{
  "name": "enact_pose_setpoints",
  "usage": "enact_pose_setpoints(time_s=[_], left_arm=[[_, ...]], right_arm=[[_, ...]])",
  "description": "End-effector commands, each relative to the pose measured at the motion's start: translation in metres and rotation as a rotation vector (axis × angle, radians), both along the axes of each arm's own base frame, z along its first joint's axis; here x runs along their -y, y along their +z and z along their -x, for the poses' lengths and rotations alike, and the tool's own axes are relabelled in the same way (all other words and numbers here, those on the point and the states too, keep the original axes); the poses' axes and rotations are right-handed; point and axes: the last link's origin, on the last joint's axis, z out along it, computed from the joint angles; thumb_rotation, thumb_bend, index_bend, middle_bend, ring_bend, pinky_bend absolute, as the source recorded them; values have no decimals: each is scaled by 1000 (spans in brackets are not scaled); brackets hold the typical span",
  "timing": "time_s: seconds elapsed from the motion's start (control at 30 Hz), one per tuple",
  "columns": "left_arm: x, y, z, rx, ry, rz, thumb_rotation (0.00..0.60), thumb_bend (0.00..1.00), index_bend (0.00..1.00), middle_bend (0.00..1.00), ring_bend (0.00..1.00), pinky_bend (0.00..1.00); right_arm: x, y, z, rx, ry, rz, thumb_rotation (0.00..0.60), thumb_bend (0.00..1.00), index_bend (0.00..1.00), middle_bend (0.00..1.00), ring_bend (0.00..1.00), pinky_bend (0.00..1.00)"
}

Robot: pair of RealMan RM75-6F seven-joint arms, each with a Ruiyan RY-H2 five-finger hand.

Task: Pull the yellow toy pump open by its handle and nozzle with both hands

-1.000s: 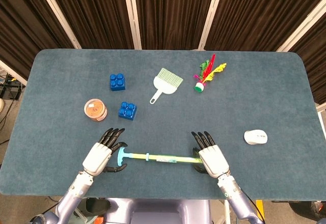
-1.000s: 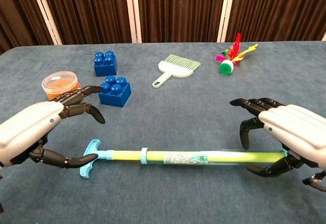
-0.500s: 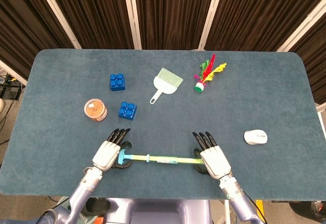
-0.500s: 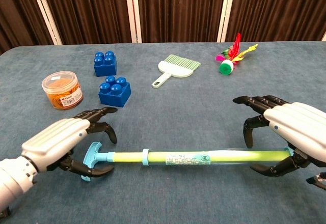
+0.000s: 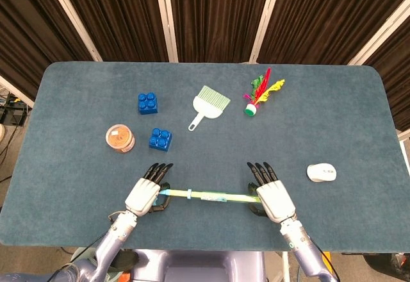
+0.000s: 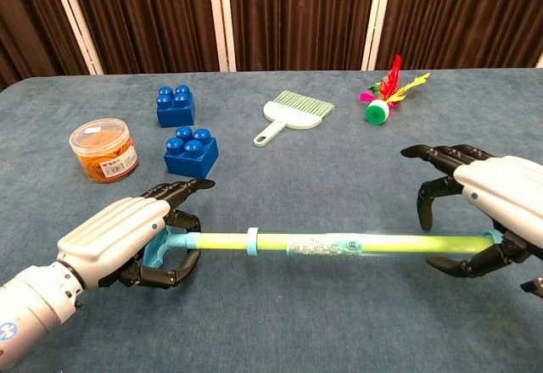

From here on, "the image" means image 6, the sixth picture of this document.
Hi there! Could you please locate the blue velvet tablecloth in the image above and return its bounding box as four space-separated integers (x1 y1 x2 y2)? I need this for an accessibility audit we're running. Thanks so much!
0 67 543 373

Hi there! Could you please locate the pale green hand brush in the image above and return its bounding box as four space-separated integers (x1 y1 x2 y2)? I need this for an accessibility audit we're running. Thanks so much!
253 89 336 148

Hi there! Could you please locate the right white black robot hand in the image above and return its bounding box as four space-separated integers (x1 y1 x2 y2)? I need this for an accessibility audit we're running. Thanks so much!
400 143 543 298

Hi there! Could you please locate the toy water pump gun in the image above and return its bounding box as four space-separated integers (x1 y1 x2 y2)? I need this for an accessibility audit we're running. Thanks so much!
142 226 495 270

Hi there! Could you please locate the blue four-stud building block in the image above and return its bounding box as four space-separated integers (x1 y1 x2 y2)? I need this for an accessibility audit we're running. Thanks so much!
163 125 220 179
155 84 196 129

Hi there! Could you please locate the brown pleated curtain panel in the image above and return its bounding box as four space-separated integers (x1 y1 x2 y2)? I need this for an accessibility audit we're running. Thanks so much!
227 0 378 72
0 0 90 92
63 0 221 75
375 0 543 70

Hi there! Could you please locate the colourful feather shuttlecock green base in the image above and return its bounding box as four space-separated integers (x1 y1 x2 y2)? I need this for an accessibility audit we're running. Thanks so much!
358 53 432 125

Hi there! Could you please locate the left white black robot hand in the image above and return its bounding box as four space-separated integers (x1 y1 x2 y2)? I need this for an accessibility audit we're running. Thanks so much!
56 179 216 291

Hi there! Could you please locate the clear jar of rubber bands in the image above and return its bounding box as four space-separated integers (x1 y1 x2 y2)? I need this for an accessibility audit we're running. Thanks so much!
69 117 140 184

